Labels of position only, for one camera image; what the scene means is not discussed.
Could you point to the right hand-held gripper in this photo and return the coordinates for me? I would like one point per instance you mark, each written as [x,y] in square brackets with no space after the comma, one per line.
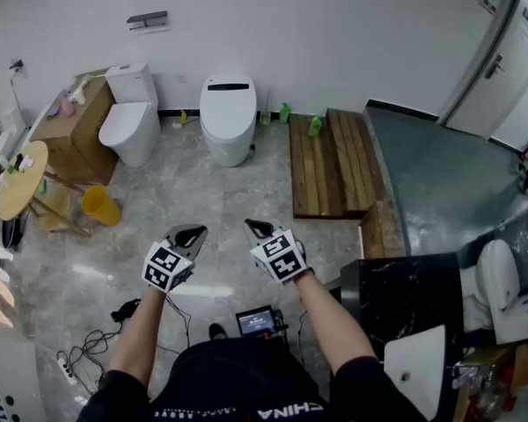
[281,257]

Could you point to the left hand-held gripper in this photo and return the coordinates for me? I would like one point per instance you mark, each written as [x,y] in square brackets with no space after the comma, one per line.
[165,266]

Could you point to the person's right forearm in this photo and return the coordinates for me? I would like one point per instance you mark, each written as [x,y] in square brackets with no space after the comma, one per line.
[330,319]

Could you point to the person's left forearm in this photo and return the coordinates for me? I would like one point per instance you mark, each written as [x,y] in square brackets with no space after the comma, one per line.
[136,336]

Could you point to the white smart toilet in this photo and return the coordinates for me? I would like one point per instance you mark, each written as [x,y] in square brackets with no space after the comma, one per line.
[229,153]

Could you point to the white tank toilet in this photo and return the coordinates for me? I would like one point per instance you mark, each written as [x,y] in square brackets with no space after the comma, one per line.
[132,130]

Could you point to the wooden step platform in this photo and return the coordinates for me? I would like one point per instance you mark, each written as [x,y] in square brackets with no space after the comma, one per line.
[317,174]

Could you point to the chest-mounted screen device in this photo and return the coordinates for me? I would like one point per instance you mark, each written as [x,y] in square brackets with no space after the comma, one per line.
[255,321]

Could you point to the yellow plastic bucket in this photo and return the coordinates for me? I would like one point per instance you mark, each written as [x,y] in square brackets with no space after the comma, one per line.
[100,207]

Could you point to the black power adapter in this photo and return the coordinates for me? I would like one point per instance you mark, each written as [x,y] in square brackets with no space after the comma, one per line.
[125,310]

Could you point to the person's left black shoe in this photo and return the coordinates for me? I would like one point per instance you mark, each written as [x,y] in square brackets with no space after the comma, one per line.
[217,331]

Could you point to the green plastic bottle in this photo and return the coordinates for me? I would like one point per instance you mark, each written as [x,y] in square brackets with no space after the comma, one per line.
[315,126]
[284,113]

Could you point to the small yellow bottle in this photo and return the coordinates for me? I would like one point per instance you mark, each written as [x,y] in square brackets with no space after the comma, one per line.
[184,117]

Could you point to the brown cardboard box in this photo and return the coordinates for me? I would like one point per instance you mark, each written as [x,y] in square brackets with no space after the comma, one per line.
[79,147]

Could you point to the round wooden table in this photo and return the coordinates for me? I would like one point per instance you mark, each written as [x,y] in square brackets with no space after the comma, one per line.
[19,187]

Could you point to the black round appliance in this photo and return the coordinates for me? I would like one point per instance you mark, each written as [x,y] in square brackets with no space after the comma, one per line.
[12,233]

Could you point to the pink bottle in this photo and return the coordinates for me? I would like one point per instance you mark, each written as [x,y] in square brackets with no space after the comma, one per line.
[67,107]

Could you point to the white power strip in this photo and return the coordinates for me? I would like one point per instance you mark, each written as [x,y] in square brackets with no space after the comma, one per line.
[67,372]

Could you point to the white handheld sprayer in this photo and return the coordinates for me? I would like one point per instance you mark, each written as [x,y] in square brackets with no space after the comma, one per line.
[80,90]

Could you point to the grey painted ramp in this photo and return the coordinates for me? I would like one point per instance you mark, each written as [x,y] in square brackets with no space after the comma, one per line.
[440,169]

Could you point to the white sink basin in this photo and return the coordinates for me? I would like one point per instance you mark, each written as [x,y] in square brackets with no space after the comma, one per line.
[415,367]

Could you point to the chrome faucet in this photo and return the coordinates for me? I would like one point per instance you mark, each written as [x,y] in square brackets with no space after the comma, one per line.
[468,374]

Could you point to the plastic wrapped bundle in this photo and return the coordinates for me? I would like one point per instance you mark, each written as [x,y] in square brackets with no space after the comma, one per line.
[525,231]

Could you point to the black wall shelf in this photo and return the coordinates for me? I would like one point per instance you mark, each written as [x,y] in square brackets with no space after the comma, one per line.
[147,18]

